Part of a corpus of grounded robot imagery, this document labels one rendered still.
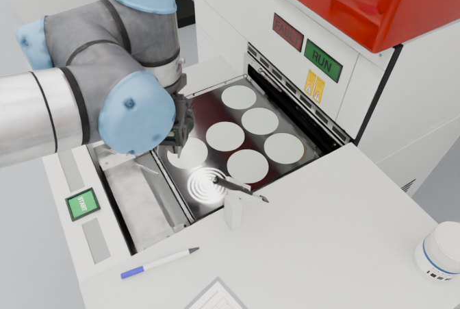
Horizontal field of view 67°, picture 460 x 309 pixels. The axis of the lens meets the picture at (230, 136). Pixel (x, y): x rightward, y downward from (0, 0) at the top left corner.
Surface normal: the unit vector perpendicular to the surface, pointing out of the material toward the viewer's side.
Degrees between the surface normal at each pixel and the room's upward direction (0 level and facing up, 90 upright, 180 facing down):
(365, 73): 90
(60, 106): 46
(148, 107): 88
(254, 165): 0
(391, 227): 0
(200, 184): 0
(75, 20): 12
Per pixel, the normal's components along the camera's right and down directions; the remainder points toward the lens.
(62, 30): -0.25, -0.51
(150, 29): 0.60, 0.47
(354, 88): -0.86, 0.38
